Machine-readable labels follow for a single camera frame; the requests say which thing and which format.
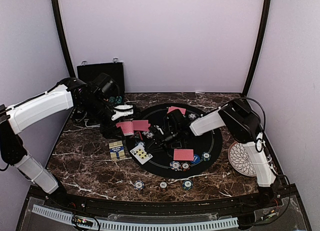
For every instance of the floral patterned plate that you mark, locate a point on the floral patterned plate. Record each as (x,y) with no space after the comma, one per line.
(240,160)

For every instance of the blue small blind button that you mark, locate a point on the blue small blind button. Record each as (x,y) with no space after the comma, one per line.
(196,159)

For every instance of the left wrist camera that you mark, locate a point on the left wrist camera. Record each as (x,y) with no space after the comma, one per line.
(122,111)

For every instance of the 100 chips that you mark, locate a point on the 100 chips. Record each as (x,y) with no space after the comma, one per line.
(185,166)

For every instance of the orange 100 chip stack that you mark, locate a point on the orange 100 chip stack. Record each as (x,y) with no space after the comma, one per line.
(163,185)

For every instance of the face-up spade card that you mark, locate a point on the face-up spade card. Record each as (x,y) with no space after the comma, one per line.
(140,154)

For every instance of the round black poker mat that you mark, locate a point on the round black poker mat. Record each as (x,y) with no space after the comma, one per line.
(211,142)

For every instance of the card dealt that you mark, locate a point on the card dealt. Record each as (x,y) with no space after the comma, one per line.
(145,128)
(173,108)
(183,155)

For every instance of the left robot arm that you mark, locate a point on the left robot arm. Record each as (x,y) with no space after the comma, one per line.
(66,94)

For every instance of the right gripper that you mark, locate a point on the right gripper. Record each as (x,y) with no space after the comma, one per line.
(160,142)

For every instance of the red card deck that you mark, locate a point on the red card deck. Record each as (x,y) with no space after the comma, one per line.
(116,150)

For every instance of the blue chip stack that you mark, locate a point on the blue chip stack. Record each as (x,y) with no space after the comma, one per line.
(139,185)

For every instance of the green chip row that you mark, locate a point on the green chip row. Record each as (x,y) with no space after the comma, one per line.
(112,99)
(118,100)

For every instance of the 50 chips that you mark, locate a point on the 50 chips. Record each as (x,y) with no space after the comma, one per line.
(140,143)
(206,156)

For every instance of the green chip row right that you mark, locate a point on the green chip row right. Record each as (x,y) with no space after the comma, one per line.
(118,100)

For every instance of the red-backed playing card deck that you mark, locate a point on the red-backed playing card deck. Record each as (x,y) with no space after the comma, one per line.
(127,127)

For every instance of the red triangular all-in marker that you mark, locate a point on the red triangular all-in marker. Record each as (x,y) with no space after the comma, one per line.
(137,136)

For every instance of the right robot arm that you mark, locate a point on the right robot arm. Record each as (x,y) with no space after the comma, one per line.
(245,126)

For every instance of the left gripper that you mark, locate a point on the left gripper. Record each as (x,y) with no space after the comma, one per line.
(108,131)

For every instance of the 10 chips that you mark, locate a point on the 10 chips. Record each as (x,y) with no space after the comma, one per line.
(149,135)
(175,165)
(192,116)

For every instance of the green chip row left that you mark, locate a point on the green chip row left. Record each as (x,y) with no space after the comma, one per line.
(112,99)

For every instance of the green-blue 50 chip stack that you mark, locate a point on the green-blue 50 chip stack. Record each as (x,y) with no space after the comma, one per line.
(187,184)

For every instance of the white cable duct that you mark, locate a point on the white cable duct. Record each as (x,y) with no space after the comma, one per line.
(121,222)

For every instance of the black poker chip case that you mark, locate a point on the black poker chip case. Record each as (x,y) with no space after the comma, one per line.
(100,73)

